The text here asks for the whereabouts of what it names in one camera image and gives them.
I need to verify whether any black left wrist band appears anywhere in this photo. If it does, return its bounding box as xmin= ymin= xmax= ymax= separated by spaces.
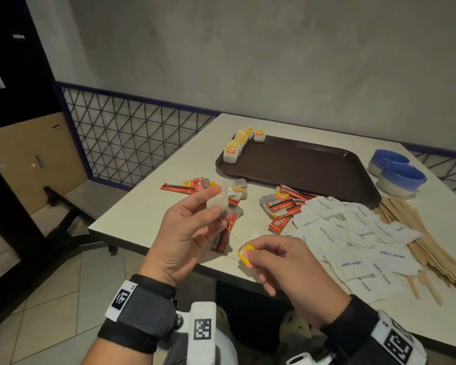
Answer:
xmin=97 ymin=274 xmax=178 ymax=355

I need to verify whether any black side table frame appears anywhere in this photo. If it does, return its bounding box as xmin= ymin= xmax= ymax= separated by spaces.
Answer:
xmin=0 ymin=152 xmax=119 ymax=335

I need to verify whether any person's gray sneaker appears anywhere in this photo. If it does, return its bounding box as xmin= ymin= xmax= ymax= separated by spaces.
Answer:
xmin=279 ymin=309 xmax=312 ymax=339
xmin=215 ymin=306 xmax=231 ymax=331

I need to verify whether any pile of red coffee sticks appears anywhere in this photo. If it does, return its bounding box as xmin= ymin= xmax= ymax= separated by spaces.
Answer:
xmin=160 ymin=177 xmax=320 ymax=255

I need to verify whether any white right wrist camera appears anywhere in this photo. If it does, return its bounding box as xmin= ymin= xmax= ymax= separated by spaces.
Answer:
xmin=287 ymin=351 xmax=333 ymax=365

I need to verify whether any dark brown tray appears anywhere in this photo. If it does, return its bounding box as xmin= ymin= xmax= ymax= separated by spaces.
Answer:
xmin=215 ymin=134 xmax=383 ymax=209

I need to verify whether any row of tea bags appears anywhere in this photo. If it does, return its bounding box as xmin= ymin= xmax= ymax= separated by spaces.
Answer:
xmin=223 ymin=127 xmax=255 ymax=165

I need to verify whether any person's left forearm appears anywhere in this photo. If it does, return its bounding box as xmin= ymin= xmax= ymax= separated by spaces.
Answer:
xmin=82 ymin=338 xmax=157 ymax=365

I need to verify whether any pile of tea bags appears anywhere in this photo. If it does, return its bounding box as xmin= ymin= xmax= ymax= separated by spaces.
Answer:
xmin=182 ymin=178 xmax=289 ymax=221

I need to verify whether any pile of wooden stir sticks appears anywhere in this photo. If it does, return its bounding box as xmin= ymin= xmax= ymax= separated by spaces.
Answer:
xmin=374 ymin=195 xmax=456 ymax=307

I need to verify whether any dark blue metal locker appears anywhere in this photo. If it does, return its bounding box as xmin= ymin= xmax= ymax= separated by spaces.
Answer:
xmin=0 ymin=0 xmax=63 ymax=130

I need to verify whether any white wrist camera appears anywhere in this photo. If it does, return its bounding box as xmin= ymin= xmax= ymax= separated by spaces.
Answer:
xmin=287 ymin=351 xmax=333 ymax=365
xmin=173 ymin=302 xmax=217 ymax=365

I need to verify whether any light wooden cabinet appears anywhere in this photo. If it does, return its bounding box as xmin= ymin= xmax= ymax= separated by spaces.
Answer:
xmin=0 ymin=112 xmax=88 ymax=242

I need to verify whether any person's left hand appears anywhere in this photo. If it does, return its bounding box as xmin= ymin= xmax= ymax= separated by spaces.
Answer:
xmin=138 ymin=185 xmax=229 ymax=287

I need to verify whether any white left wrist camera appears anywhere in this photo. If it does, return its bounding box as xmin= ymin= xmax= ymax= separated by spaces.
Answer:
xmin=173 ymin=302 xmax=217 ymax=365

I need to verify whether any pile of white sugar packets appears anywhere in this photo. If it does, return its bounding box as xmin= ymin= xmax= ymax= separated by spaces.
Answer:
xmin=287 ymin=195 xmax=425 ymax=305

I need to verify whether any person's right hand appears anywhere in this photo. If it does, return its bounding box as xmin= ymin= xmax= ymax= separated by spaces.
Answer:
xmin=247 ymin=235 xmax=352 ymax=327

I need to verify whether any blue and white mug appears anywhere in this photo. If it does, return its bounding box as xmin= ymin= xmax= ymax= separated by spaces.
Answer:
xmin=367 ymin=149 xmax=410 ymax=177
xmin=376 ymin=162 xmax=428 ymax=197

